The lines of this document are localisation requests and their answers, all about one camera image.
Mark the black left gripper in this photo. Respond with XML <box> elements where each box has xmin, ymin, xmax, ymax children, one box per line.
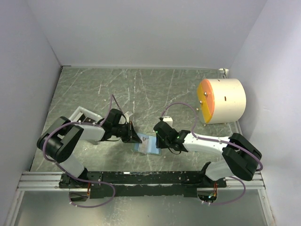
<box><xmin>112</xmin><ymin>121</ymin><xmax>142</xmax><ymax>144</ymax></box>

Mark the grey credit card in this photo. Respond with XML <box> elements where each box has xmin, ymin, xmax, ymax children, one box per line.
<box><xmin>138</xmin><ymin>137</ymin><xmax>149</xmax><ymax>153</ymax></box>

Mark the green card holder wallet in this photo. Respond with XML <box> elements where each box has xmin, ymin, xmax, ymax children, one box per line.
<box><xmin>133</xmin><ymin>133</ymin><xmax>161</xmax><ymax>155</ymax></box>

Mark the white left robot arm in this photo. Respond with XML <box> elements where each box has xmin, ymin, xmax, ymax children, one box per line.
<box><xmin>37</xmin><ymin>109</ymin><xmax>142</xmax><ymax>188</ymax></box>

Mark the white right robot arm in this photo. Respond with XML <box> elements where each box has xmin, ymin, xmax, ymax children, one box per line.
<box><xmin>154</xmin><ymin>120</ymin><xmax>262</xmax><ymax>187</ymax></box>

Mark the white card tray box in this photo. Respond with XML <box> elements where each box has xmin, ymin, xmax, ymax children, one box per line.
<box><xmin>69</xmin><ymin>106</ymin><xmax>105</xmax><ymax>145</ymax></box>

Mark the white cylinder with orange lid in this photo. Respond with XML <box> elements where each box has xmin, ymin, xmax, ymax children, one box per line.
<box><xmin>197</xmin><ymin>79</ymin><xmax>246</xmax><ymax>124</ymax></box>

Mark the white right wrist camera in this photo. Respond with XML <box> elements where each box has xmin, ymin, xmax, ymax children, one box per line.
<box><xmin>162</xmin><ymin>116</ymin><xmax>173</xmax><ymax>127</ymax></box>

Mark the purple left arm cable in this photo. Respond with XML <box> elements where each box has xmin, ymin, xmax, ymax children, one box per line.
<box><xmin>44</xmin><ymin>94</ymin><xmax>123</xmax><ymax>208</ymax></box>

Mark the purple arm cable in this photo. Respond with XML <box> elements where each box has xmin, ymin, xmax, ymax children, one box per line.
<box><xmin>44</xmin><ymin>94</ymin><xmax>123</xmax><ymax>208</ymax></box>
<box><xmin>161</xmin><ymin>102</ymin><xmax>263</xmax><ymax>205</ymax></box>

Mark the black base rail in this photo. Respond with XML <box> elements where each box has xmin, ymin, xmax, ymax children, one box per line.
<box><xmin>59</xmin><ymin>169</ymin><xmax>226</xmax><ymax>199</ymax></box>

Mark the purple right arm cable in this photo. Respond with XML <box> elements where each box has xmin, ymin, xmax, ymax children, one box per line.
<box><xmin>161</xmin><ymin>102</ymin><xmax>263</xmax><ymax>205</ymax></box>

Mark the aluminium frame profile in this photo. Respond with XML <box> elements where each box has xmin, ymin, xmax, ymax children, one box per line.
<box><xmin>16</xmin><ymin>171</ymin><xmax>64</xmax><ymax>189</ymax></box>

